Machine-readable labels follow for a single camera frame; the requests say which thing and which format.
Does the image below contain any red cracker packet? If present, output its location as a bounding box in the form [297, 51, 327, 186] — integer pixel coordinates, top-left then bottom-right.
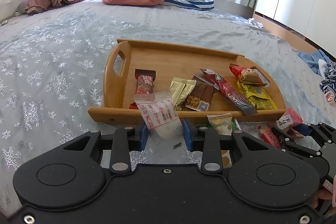
[257, 123, 281, 149]

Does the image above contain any pink white cake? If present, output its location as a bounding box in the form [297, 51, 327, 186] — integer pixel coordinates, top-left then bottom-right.
[276, 107, 304, 139]

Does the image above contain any white gold dotted candy packet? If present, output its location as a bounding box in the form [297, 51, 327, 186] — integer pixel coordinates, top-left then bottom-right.
[206, 113, 237, 169]

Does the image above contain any brown almond chocolate bar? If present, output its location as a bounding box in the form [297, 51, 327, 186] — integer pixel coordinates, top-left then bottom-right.
[184, 75, 218, 112]

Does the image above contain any white red printed pastry packet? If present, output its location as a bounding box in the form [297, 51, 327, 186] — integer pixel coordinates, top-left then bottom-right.
[134, 91, 183, 140]

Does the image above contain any yellow snack packet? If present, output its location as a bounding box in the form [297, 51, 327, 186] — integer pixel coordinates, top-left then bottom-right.
[237, 81, 277, 110]

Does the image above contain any red black long snack bar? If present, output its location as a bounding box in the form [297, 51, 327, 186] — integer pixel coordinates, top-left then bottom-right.
[200, 69, 257, 116]

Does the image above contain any gold foil snack bar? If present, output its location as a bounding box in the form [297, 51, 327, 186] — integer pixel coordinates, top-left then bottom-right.
[169, 77, 197, 111]

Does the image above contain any gold red nut packet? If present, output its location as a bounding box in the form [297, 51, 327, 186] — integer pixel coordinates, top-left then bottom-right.
[229, 64, 267, 86]

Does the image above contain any dark red chocolate bar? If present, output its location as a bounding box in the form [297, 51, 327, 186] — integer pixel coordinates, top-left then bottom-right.
[134, 69, 156, 95]

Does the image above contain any wooden serving tray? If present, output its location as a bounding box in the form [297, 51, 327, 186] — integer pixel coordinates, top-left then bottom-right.
[88, 39, 286, 124]

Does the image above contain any blue clothes pile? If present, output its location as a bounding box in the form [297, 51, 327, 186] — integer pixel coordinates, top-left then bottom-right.
[297, 50, 336, 105]

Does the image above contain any crumpled clear plastic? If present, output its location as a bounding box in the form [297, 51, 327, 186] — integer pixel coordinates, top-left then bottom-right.
[248, 18, 264, 28]

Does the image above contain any snowflake bedspread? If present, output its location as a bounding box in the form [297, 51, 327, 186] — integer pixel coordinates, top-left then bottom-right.
[1, 0, 335, 215]

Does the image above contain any wooden bed frame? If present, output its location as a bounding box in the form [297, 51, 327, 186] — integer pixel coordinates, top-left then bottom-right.
[252, 13, 320, 55]

